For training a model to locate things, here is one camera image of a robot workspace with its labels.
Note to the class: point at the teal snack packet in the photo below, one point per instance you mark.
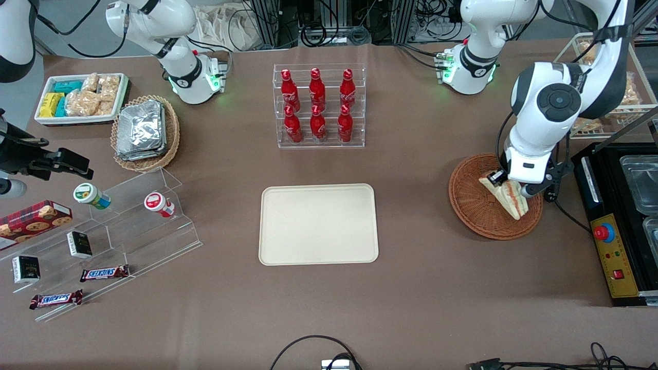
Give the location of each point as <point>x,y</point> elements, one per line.
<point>61,108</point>
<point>67,86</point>

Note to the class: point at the clear rice cracker bag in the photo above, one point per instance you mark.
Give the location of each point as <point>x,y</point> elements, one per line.
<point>83,103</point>
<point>105,108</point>
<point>90,82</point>
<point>109,87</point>

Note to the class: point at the yellow snack packet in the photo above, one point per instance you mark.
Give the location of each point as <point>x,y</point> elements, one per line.
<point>50,104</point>

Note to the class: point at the clear acrylic stepped shelf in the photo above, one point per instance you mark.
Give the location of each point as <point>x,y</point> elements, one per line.
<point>144,241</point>

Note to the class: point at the white snack bin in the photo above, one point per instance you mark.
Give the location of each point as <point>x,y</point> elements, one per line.
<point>77,120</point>

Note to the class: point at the silver foil wrapped pack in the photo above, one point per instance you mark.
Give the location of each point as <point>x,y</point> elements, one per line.
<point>141,128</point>
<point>133,156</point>

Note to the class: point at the grey metal bar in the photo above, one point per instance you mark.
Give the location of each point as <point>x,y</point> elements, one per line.
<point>627,131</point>

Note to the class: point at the Snickers chocolate bar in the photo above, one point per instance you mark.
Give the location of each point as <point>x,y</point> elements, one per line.
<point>56,299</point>
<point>104,273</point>

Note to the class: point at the red tartan cookie box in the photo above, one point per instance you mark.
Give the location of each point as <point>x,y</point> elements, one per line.
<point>31,221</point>

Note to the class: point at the triangular sandwich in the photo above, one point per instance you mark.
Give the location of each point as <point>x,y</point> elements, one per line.
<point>509,203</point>

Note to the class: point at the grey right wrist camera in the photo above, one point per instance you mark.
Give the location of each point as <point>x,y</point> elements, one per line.
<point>13,188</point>

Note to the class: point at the red cola bottle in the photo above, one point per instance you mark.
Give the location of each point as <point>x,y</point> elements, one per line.
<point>293,128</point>
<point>345,127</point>
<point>318,127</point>
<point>317,91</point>
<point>348,91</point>
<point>289,92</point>

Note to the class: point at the aluminium frame post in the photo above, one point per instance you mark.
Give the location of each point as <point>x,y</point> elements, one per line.
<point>406,20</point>
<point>267,20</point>

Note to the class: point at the green sunflower lid jar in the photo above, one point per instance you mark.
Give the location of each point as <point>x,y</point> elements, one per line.
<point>87,194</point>

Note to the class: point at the clear acrylic bottle rack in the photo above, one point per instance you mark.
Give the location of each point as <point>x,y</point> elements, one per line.
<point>318,145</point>

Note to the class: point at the black heating machine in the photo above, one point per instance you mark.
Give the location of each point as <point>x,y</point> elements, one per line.
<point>632,246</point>

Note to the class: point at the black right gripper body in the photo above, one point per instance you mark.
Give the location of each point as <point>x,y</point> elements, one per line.
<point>15,152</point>

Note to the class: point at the beige plastic tray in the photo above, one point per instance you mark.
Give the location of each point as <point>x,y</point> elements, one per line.
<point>293,226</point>

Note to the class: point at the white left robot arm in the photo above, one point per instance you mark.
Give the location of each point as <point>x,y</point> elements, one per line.
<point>534,139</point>

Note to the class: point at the brown wicker basket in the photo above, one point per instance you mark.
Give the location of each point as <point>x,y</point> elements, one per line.
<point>473,205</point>

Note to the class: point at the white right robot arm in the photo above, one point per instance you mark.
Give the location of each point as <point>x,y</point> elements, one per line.
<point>180,67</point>

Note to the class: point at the light wicker basket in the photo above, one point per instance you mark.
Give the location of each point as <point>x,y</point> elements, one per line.
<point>172,139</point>

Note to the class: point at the black tea box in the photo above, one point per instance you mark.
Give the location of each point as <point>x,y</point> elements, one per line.
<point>25,270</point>
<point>79,245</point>

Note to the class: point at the clear plastic container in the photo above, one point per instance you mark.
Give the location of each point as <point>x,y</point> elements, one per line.
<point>652,234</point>
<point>642,182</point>

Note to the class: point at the small grey device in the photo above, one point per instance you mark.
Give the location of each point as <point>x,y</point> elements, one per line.
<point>334,365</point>

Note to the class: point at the red lid jar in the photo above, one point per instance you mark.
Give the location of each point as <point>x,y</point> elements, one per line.
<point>157,203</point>

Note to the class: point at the white cloth bag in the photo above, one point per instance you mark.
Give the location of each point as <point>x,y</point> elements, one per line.
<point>231,25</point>

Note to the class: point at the clear fried snack bag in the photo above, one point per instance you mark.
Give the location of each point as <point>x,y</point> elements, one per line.
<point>632,92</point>
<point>586,51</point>
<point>588,125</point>

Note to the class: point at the red emergency stop button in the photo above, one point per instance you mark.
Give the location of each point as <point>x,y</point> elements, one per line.
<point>604,232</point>

